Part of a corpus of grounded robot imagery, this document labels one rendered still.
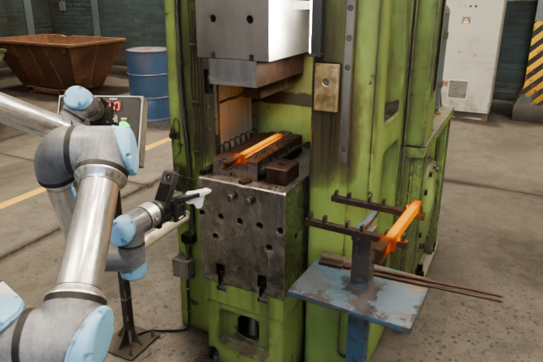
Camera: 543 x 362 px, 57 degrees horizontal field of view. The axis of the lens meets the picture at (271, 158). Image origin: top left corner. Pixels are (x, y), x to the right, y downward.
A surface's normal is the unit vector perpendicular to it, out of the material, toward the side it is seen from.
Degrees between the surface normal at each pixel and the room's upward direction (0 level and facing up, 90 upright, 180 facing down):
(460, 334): 0
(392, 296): 0
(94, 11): 90
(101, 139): 39
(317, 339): 90
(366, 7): 90
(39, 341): 53
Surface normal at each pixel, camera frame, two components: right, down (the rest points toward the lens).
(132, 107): -0.03, -0.20
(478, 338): 0.00, -0.95
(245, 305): -0.45, 0.29
